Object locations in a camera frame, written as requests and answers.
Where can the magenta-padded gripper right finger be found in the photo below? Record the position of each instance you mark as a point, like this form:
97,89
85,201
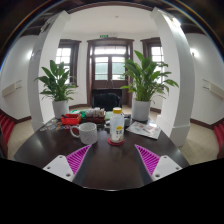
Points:
163,166

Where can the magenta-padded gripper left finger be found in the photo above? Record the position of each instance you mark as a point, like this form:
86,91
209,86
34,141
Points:
61,166

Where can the yellow-capped clear milk bottle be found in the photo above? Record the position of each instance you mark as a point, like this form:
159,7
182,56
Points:
117,128

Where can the printed paper leaflet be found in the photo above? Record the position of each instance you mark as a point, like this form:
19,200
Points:
145,130

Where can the white speckled mug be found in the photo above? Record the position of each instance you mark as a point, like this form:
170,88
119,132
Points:
87,133

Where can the colourful round sticker sheet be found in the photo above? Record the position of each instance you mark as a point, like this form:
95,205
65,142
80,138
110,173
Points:
53,125

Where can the red plastic box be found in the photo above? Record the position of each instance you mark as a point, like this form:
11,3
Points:
70,120

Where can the flat round red coaster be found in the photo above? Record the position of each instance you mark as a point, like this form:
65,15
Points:
116,144

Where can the green package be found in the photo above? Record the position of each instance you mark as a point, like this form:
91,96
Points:
78,112

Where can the large leafy plant in white pot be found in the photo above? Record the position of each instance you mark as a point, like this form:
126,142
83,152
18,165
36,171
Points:
141,110

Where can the red carpeted stairs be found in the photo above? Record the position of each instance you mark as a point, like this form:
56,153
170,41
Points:
6,126

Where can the black chair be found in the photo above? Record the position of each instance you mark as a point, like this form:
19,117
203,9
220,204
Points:
106,100

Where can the dark wooden glazed door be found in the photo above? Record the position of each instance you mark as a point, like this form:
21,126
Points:
109,68

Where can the dark-framed window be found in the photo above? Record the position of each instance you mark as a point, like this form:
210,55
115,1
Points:
155,51
73,56

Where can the green exit sign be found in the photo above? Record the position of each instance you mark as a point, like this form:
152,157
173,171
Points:
103,36

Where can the white wall panel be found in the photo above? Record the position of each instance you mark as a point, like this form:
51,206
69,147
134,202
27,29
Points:
10,89
215,89

